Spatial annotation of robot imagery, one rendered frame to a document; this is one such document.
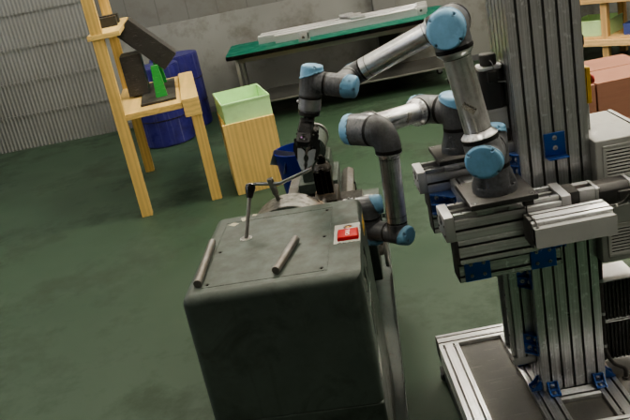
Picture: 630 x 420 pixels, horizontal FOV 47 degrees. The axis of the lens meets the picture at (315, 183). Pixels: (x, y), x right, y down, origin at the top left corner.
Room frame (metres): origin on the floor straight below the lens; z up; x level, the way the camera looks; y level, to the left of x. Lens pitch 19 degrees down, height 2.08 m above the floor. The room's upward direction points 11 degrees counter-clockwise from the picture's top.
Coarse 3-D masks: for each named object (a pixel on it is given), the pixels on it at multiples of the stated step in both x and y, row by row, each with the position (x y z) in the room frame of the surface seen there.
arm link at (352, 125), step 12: (420, 96) 2.89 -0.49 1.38; (432, 96) 2.85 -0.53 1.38; (396, 108) 2.74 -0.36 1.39; (408, 108) 2.77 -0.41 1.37; (420, 108) 2.80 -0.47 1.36; (348, 120) 2.59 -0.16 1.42; (360, 120) 2.55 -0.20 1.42; (396, 120) 2.69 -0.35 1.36; (408, 120) 2.74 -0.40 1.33; (420, 120) 2.80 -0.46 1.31; (432, 120) 2.81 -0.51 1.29; (348, 132) 2.57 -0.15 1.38; (360, 132) 2.52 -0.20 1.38; (360, 144) 2.55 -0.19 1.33
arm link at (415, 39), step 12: (420, 24) 2.34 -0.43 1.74; (408, 36) 2.34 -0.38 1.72; (420, 36) 2.31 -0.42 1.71; (384, 48) 2.37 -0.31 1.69; (396, 48) 2.35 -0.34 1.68; (408, 48) 2.33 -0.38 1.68; (420, 48) 2.33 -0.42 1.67; (360, 60) 2.41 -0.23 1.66; (372, 60) 2.38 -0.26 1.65; (384, 60) 2.36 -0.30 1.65; (396, 60) 2.36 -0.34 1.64; (360, 72) 2.39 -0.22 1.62; (372, 72) 2.39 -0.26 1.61
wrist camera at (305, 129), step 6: (300, 120) 2.33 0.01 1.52; (306, 120) 2.33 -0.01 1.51; (312, 120) 2.33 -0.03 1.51; (300, 126) 2.31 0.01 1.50; (306, 126) 2.31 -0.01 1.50; (312, 126) 2.31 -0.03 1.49; (300, 132) 2.29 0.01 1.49; (306, 132) 2.28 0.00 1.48; (300, 138) 2.26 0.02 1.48; (306, 138) 2.26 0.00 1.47; (300, 144) 2.26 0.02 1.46; (306, 144) 2.25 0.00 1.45
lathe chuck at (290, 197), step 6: (282, 198) 2.42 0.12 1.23; (288, 198) 2.40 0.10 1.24; (294, 198) 2.39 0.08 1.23; (300, 198) 2.39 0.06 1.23; (306, 198) 2.40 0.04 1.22; (264, 204) 2.45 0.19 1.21; (270, 204) 2.40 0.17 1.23; (276, 204) 2.36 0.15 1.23; (312, 204) 2.36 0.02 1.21; (264, 210) 2.38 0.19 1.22
